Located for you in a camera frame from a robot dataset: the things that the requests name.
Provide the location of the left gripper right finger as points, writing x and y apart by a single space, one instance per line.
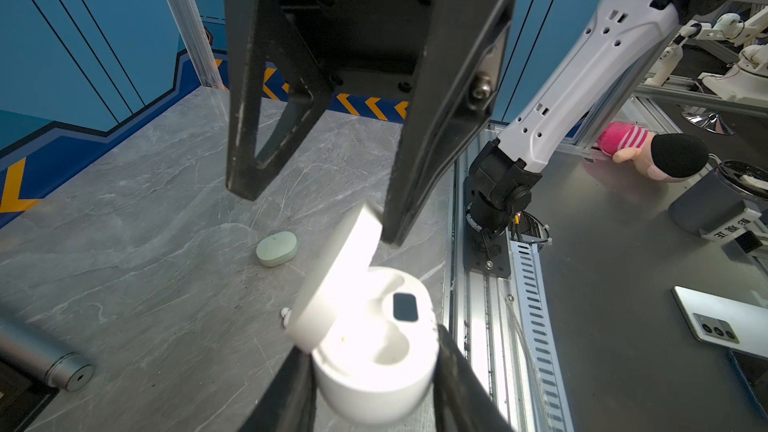
460 402

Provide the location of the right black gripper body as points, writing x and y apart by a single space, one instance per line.
396 49

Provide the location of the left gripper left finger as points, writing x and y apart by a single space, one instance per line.
289 403

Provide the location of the white earbud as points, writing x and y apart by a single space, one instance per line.
285 314

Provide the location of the white earbud case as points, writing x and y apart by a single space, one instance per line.
370 331

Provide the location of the mint green earbud case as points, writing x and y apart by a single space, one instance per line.
277 249

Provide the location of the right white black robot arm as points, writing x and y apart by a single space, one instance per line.
269 121

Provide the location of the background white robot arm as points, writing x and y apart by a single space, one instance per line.
739 43

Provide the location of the pink plush toy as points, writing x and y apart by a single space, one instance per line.
671 157

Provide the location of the silver microphone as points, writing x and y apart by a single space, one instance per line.
43 357

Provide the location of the white smartphone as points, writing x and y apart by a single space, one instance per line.
724 322

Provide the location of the grey cup with contents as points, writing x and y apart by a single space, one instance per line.
723 202

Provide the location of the right aluminium corner post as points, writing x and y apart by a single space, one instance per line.
191 29

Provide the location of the aluminium front rail frame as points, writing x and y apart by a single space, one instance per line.
496 309

